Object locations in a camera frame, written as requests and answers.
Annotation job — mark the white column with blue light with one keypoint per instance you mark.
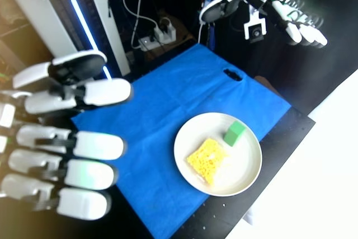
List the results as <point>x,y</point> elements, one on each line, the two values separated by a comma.
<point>42,20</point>

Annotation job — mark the yellow sponge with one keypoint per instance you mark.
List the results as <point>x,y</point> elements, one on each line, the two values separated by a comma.
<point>207,160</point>

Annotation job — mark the white power strip with plugs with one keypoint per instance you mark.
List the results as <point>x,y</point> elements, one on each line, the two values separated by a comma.
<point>167,33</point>

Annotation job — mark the green cube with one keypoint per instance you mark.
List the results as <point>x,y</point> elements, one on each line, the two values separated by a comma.
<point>233,135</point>

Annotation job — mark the white round plate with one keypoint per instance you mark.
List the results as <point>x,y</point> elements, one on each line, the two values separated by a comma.
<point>240,172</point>

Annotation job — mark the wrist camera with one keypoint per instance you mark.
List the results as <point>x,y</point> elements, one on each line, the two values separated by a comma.
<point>255,32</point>

